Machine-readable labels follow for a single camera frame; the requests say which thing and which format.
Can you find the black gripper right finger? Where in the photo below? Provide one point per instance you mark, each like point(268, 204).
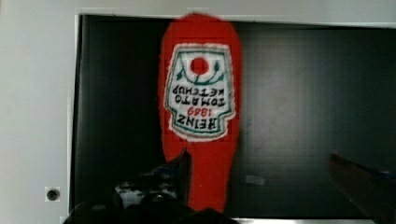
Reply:
point(371, 190)

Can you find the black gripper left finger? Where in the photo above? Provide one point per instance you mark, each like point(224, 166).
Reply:
point(172, 178)

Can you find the black toaster oven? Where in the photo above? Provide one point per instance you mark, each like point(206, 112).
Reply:
point(306, 91)

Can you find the red ketchup bottle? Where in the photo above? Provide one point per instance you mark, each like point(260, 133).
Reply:
point(199, 95)

